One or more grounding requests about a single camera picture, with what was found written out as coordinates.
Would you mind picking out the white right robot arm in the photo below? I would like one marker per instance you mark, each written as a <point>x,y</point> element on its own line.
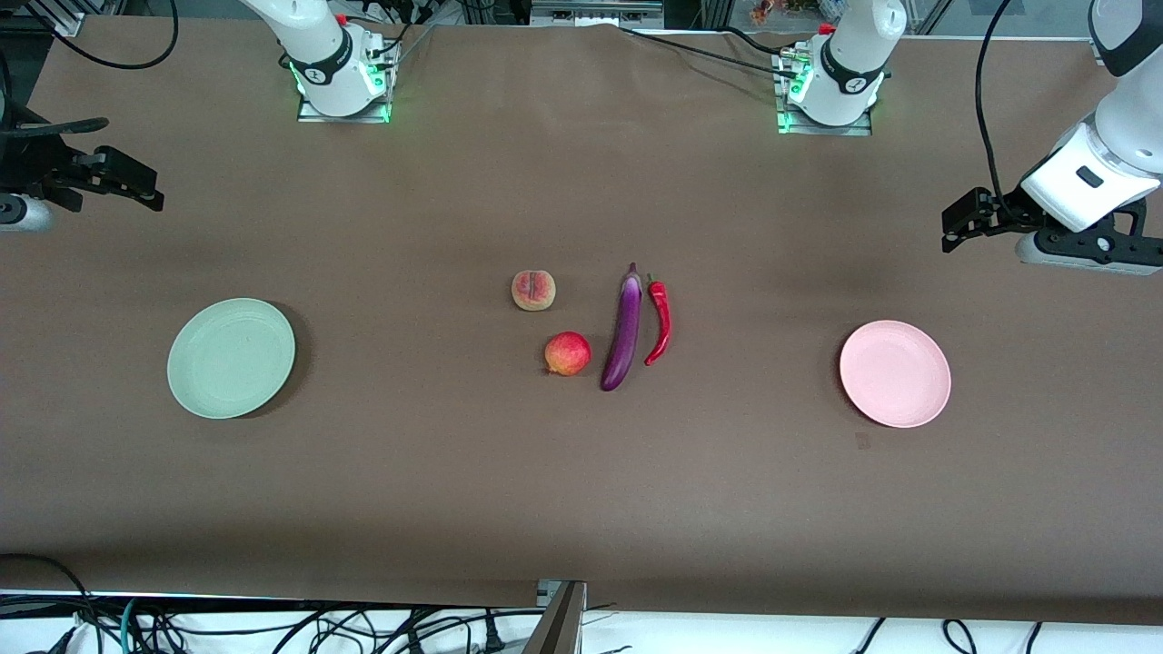
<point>313,36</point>

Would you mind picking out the grey background device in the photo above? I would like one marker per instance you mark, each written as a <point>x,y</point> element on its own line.
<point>591,11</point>

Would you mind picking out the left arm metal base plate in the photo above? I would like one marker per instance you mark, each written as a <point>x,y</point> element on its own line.
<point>845,130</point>

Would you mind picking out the light green round plate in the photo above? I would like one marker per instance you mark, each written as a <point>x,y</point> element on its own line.
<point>232,359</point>

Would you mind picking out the aluminium extrusion profile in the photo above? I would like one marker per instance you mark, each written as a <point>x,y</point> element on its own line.
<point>64,20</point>

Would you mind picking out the red yellow apple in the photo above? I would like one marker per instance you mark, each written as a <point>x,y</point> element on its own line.
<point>568,354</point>

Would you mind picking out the red chili pepper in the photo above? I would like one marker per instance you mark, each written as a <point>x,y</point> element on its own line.
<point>664,318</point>

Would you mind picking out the long purple eggplant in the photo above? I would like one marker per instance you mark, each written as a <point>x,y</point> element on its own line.
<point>622,336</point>

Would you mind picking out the large table cover sheet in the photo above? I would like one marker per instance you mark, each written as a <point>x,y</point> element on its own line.
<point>581,500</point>

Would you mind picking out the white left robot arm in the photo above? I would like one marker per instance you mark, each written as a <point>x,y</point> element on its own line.
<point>854,54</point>

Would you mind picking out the fuzzy pink peach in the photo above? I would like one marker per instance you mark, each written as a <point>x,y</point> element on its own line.
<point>533,291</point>

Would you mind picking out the pink round plate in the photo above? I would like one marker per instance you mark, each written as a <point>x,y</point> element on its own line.
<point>895,372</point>

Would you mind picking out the orange background items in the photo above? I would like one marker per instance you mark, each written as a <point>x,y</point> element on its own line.
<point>765,11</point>

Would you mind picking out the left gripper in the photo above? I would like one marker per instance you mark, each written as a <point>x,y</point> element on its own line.
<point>1007,215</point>

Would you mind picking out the metal camera stand post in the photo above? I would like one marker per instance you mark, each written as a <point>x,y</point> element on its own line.
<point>563,627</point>

